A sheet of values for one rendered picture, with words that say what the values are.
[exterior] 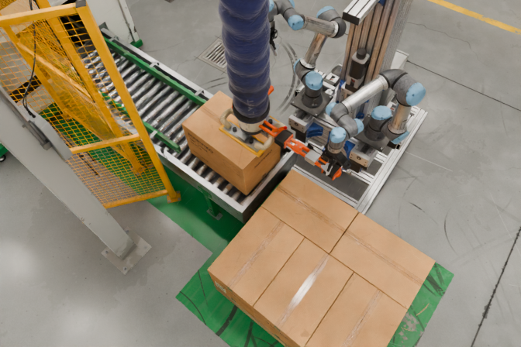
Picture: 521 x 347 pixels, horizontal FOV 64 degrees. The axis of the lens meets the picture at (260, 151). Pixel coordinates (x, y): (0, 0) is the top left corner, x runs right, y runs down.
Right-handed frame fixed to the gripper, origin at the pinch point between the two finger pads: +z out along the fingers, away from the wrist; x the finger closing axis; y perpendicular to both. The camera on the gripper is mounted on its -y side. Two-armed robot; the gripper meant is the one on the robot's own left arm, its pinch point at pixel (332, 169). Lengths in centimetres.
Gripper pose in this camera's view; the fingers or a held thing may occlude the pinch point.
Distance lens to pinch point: 242.1
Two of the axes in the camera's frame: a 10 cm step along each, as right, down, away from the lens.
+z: 0.2, 5.3, 8.5
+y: -7.7, -5.3, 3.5
